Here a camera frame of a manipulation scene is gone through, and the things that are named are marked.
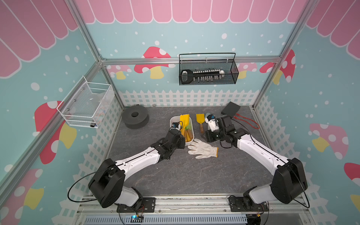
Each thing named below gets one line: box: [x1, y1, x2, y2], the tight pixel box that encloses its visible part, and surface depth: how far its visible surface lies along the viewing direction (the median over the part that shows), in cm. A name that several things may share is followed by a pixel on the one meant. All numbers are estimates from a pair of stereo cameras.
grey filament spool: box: [121, 105, 150, 130], surface depth 109 cm
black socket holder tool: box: [180, 69, 225, 84], surface depth 91 cm
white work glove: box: [187, 138, 219, 159], surface depth 96 cm
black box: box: [220, 101, 241, 119], surface depth 122 cm
